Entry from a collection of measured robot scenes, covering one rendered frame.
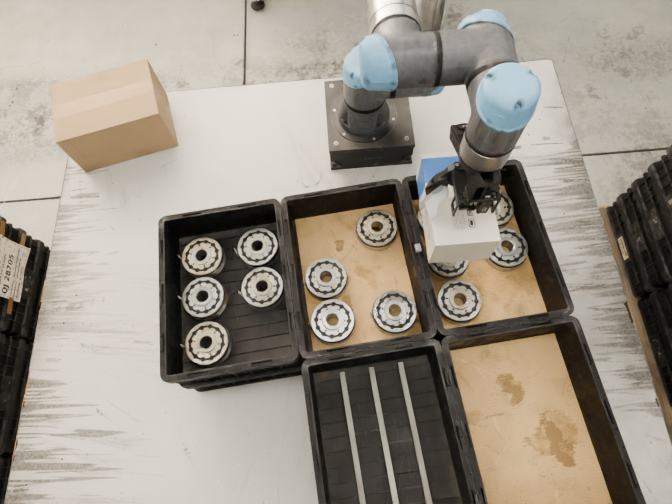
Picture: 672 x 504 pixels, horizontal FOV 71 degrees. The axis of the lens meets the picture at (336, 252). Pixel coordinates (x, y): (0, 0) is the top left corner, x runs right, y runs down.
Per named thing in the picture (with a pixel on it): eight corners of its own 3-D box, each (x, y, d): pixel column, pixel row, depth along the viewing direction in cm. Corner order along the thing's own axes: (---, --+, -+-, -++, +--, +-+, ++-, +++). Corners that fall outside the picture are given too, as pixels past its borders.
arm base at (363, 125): (341, 92, 141) (340, 69, 132) (391, 96, 140) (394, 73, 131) (335, 135, 136) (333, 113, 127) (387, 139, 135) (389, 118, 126)
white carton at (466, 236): (415, 177, 102) (420, 153, 93) (471, 173, 101) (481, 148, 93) (428, 263, 94) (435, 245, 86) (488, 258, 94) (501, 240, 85)
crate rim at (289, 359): (161, 221, 116) (157, 216, 114) (280, 201, 117) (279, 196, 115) (164, 385, 101) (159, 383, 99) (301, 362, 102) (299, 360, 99)
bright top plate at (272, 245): (234, 235, 119) (233, 234, 119) (272, 224, 120) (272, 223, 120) (242, 270, 116) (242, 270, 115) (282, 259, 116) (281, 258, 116)
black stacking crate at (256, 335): (176, 237, 125) (159, 218, 115) (285, 219, 126) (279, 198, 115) (180, 389, 110) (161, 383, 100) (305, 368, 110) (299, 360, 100)
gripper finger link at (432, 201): (411, 226, 88) (446, 206, 81) (407, 199, 91) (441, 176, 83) (424, 229, 90) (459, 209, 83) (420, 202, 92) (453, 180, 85)
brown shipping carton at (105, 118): (167, 94, 158) (147, 58, 143) (178, 146, 150) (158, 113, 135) (78, 119, 156) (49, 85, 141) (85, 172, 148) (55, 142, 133)
